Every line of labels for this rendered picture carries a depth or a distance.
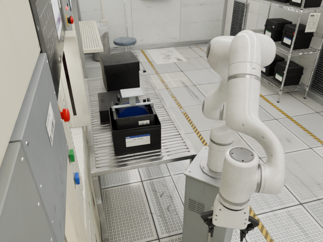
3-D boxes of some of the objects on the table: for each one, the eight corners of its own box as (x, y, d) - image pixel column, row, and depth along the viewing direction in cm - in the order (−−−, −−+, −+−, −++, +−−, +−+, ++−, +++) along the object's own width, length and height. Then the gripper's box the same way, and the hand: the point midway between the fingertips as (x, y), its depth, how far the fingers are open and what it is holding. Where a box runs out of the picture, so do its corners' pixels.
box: (141, 90, 229) (139, 61, 216) (107, 95, 222) (103, 65, 208) (133, 77, 252) (131, 50, 239) (102, 81, 245) (98, 54, 231)
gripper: (201, 203, 74) (197, 241, 83) (268, 211, 72) (256, 250, 81) (203, 183, 80) (198, 221, 90) (264, 190, 78) (253, 229, 87)
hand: (226, 233), depth 85 cm, fingers open, 8 cm apart
